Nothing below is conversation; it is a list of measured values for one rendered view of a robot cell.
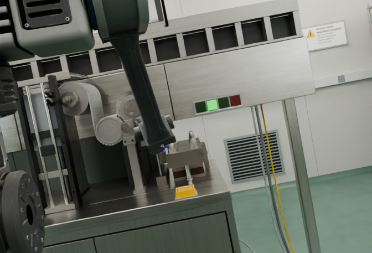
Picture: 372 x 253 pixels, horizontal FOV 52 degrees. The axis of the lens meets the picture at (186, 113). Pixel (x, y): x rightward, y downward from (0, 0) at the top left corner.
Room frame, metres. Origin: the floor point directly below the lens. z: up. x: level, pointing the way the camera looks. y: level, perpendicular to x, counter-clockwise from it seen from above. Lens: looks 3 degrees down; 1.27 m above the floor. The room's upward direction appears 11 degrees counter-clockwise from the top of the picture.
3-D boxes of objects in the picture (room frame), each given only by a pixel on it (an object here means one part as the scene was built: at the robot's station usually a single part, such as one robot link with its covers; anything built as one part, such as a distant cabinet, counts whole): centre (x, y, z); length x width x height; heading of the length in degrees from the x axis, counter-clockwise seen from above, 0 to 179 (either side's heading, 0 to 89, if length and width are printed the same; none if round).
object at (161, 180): (1.77, 0.16, 0.92); 0.28 x 0.04 x 0.04; 0
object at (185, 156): (1.80, 0.04, 1.00); 0.40 x 0.16 x 0.06; 0
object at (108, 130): (1.77, 0.34, 1.17); 0.26 x 0.12 x 0.12; 0
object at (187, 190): (1.41, 0.06, 0.91); 0.07 x 0.07 x 0.02; 0
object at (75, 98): (1.62, 0.47, 1.33); 0.06 x 0.06 x 0.06; 0
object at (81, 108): (1.77, 0.47, 1.33); 0.25 x 0.14 x 0.14; 0
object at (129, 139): (1.60, 0.25, 1.05); 0.06 x 0.05 x 0.31; 0
